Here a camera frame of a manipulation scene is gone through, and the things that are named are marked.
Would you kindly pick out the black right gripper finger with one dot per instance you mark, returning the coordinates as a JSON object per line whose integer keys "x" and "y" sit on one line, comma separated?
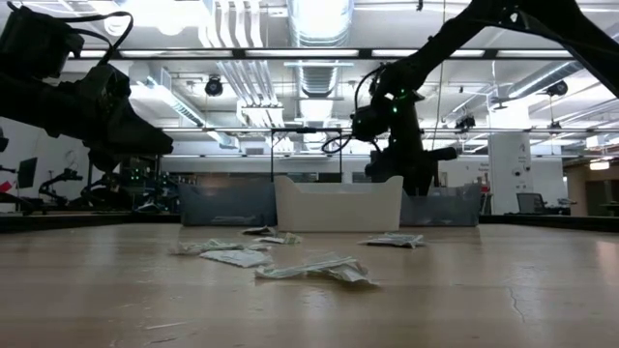
{"x": 427, "y": 180}
{"x": 412, "y": 181}

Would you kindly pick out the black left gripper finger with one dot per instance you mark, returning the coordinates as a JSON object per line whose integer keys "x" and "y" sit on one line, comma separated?
{"x": 135, "y": 131}
{"x": 109, "y": 159}

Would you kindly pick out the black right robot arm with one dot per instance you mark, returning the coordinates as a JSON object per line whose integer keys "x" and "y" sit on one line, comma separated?
{"x": 435, "y": 48}

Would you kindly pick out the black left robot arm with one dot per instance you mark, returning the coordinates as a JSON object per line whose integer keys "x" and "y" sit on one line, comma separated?
{"x": 24, "y": 104}

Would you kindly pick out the grey plastic bin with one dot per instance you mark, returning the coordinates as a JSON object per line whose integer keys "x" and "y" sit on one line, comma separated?
{"x": 445, "y": 210}
{"x": 227, "y": 205}

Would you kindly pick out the dark storage shelf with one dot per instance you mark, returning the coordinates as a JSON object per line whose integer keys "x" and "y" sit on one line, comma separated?
{"x": 145, "y": 176}

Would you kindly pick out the black ceiling spotlight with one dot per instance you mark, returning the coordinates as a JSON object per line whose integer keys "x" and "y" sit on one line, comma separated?
{"x": 465, "y": 122}
{"x": 214, "y": 87}
{"x": 557, "y": 88}

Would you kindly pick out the white plastic bin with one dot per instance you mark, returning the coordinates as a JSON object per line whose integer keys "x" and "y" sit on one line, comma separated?
{"x": 338, "y": 208}

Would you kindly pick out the small black monitor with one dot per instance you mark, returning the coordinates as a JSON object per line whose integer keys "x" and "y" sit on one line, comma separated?
{"x": 27, "y": 171}

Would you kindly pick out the white pillar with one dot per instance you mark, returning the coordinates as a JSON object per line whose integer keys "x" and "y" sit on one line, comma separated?
{"x": 510, "y": 169}

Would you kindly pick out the dark office chair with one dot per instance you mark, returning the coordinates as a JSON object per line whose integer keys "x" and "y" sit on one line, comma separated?
{"x": 529, "y": 203}

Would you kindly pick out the red machine part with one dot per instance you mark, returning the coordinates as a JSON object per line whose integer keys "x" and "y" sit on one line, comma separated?
{"x": 5, "y": 186}

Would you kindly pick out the white printed packet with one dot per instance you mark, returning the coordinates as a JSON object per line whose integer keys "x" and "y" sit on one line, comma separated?
{"x": 278, "y": 239}
{"x": 348, "y": 273}
{"x": 258, "y": 230}

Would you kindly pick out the green label packet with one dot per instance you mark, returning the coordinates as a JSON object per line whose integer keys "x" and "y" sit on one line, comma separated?
{"x": 300, "y": 270}
{"x": 208, "y": 246}
{"x": 256, "y": 247}

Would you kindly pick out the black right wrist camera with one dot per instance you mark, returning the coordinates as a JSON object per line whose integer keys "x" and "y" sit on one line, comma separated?
{"x": 368, "y": 123}

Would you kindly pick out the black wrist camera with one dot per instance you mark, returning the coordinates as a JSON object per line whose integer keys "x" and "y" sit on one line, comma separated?
{"x": 368, "y": 123}
{"x": 34, "y": 43}

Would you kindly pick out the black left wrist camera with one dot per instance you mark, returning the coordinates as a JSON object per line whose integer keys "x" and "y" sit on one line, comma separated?
{"x": 34, "y": 43}

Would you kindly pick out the white ventilation duct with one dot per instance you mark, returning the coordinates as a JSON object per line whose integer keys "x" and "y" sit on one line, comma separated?
{"x": 251, "y": 72}

